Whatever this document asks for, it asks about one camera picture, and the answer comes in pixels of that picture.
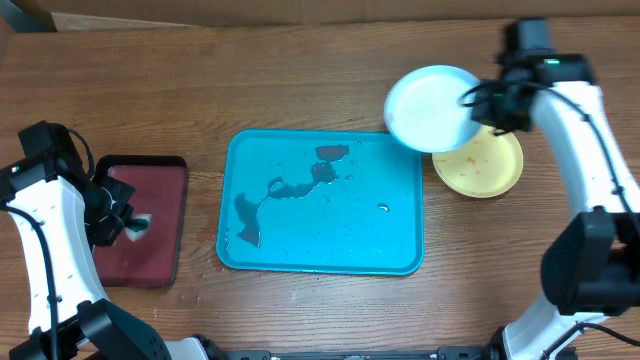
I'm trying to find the green scouring sponge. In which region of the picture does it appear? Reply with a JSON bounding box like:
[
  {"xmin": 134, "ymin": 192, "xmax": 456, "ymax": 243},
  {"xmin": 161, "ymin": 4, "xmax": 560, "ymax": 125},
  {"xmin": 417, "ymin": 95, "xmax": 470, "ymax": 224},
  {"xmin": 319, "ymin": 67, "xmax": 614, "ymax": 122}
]
[{"xmin": 124, "ymin": 213, "xmax": 152, "ymax": 242}]

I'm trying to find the yellow-green rimmed plate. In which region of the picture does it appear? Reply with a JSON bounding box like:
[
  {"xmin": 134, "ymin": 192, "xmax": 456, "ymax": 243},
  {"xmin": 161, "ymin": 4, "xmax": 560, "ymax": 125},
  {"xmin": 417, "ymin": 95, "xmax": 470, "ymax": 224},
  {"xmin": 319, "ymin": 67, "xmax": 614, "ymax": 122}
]
[{"xmin": 432, "ymin": 126, "xmax": 524, "ymax": 198}]

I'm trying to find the light blue rimmed plate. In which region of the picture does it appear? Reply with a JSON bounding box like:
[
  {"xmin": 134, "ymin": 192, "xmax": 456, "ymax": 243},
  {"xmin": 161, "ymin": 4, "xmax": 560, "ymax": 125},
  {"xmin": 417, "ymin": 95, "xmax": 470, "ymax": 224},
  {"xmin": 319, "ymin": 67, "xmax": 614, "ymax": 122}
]
[{"xmin": 383, "ymin": 65, "xmax": 480, "ymax": 153}]

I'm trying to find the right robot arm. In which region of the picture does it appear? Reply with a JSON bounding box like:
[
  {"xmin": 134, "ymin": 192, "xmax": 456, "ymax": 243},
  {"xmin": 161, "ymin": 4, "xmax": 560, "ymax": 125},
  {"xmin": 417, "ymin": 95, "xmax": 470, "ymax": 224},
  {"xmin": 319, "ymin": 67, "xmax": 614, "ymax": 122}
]
[{"xmin": 459, "ymin": 18, "xmax": 639, "ymax": 359}]

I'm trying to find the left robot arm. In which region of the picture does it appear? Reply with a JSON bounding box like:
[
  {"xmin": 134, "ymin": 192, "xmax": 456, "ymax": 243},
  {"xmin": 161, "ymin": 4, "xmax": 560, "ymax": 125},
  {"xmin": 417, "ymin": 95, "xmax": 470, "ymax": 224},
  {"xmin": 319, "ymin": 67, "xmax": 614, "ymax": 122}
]
[{"xmin": 1, "ymin": 121, "xmax": 227, "ymax": 360}]

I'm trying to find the black tray with red liner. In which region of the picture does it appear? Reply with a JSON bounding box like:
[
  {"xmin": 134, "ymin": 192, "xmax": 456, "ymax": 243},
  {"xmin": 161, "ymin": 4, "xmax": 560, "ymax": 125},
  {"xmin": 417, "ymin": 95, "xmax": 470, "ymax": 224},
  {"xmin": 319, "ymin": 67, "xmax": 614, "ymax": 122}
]
[{"xmin": 93, "ymin": 155, "xmax": 188, "ymax": 288}]

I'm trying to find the teal plastic tray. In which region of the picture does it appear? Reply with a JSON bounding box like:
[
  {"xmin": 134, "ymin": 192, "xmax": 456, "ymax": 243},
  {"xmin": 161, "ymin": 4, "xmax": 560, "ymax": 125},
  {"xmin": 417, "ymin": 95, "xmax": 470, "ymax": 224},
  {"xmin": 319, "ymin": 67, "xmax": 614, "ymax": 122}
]
[{"xmin": 216, "ymin": 129, "xmax": 425, "ymax": 276}]

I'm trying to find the cardboard panel at back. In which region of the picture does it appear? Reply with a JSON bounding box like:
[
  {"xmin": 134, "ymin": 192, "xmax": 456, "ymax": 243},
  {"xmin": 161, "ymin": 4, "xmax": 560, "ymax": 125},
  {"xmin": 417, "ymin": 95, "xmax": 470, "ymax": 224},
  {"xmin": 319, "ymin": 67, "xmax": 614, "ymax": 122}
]
[{"xmin": 13, "ymin": 0, "xmax": 639, "ymax": 26}]

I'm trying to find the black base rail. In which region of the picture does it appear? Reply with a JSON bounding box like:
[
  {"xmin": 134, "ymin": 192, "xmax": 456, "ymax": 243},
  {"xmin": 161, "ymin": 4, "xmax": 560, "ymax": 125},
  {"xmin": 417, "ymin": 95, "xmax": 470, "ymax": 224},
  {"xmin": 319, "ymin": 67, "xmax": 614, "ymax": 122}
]
[{"xmin": 226, "ymin": 346, "xmax": 502, "ymax": 360}]

